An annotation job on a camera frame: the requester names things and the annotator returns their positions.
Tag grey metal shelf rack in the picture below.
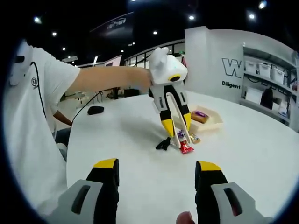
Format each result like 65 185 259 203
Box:
238 42 299 128

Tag pink display screen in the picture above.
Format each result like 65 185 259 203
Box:
104 55 123 67

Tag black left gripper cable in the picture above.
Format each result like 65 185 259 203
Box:
71 91 104 126

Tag person in white coat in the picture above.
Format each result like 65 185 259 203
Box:
3 39 81 217

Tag person's right hand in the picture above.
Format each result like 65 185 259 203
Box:
177 211 195 224

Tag white grey round object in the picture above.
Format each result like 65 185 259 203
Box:
56 142 69 162

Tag white cardboard box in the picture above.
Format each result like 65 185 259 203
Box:
245 86 263 105

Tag white chest device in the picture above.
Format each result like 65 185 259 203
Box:
8 39 33 86

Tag round ceiling spotlights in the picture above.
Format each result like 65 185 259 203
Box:
34 0 267 53

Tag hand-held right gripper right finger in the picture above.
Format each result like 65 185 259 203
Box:
195 160 274 224

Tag cream food tongs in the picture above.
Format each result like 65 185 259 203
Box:
164 91 192 149

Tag white storage bin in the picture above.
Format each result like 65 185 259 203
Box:
270 66 287 80
256 63 272 77
245 61 259 74

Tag tan biscuit packet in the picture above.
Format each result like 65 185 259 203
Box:
191 115 209 124

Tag black hanging ceiling banner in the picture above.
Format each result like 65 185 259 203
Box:
90 11 134 39

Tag black backpack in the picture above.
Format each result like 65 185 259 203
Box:
260 87 274 110

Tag cream hexagonal container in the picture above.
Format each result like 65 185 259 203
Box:
188 104 224 133

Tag person's blue jeans leg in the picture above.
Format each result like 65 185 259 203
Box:
55 127 72 147

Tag black chest device cable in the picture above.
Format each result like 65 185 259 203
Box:
29 61 49 119

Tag black oval case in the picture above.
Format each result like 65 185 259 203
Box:
87 105 105 116

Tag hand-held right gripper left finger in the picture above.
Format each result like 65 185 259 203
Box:
50 158 120 224

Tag red candy packet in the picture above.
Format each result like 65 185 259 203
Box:
179 140 195 155

